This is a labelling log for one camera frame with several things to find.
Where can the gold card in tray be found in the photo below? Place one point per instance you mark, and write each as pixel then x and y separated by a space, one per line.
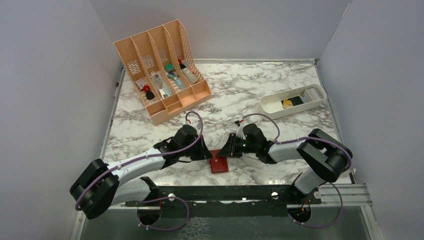
pixel 286 104

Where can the clear packaged item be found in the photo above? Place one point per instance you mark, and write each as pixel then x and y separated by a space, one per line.
pixel 160 85

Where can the black round cap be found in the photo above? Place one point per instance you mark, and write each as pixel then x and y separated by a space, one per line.
pixel 149 95

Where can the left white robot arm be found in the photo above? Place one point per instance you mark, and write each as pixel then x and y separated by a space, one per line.
pixel 102 185

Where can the red leather card holder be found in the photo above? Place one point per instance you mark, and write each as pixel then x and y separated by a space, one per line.
pixel 218 164

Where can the red round cap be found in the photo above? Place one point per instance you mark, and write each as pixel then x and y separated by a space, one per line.
pixel 146 88

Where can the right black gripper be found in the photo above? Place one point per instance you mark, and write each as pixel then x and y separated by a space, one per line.
pixel 229 148

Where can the peach desk file organizer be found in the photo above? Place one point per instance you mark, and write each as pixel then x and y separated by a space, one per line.
pixel 150 51

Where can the green eraser block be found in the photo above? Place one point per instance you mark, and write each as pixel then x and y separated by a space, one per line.
pixel 169 68

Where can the white card stack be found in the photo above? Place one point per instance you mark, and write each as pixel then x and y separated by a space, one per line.
pixel 310 95

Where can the black vip card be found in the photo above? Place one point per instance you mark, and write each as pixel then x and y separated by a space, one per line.
pixel 297 100

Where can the white plastic tray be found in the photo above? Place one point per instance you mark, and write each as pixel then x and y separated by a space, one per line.
pixel 270 105

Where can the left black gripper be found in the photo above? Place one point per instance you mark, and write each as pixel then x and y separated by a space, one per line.
pixel 204 153

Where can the black mounting base rail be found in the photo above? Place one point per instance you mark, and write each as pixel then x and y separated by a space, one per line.
pixel 218 201

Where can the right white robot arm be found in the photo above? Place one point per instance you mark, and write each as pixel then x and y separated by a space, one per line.
pixel 327 158

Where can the light blue marker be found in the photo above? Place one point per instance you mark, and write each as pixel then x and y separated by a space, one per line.
pixel 177 80

